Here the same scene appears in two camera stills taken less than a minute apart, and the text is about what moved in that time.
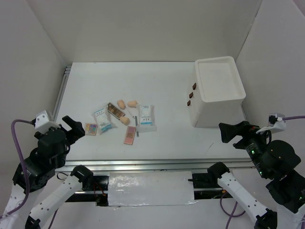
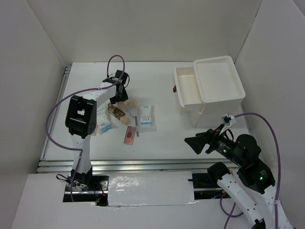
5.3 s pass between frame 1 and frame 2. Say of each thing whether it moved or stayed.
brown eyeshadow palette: stayed
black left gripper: moved
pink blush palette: stayed
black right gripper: moved
